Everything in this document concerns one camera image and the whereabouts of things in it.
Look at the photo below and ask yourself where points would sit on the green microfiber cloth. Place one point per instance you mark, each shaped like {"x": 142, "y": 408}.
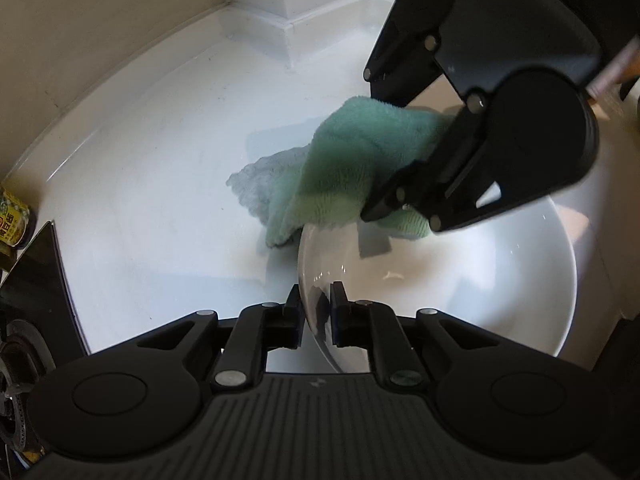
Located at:
{"x": 327, "y": 182}

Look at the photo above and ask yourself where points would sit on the black gas stove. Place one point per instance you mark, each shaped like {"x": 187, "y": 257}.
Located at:
{"x": 39, "y": 333}

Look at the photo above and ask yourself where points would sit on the yellow-label sauce jar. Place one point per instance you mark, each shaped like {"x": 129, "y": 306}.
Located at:
{"x": 14, "y": 219}

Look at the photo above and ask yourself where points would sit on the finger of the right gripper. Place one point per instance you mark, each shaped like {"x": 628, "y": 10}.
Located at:
{"x": 397, "y": 191}

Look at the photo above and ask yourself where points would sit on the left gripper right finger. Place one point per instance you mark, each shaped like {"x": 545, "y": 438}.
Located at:
{"x": 374, "y": 328}

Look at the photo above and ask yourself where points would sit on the white ceramic bowl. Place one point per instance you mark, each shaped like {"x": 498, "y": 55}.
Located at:
{"x": 514, "y": 275}

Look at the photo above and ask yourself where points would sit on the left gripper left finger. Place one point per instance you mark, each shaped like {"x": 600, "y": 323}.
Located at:
{"x": 258, "y": 330}

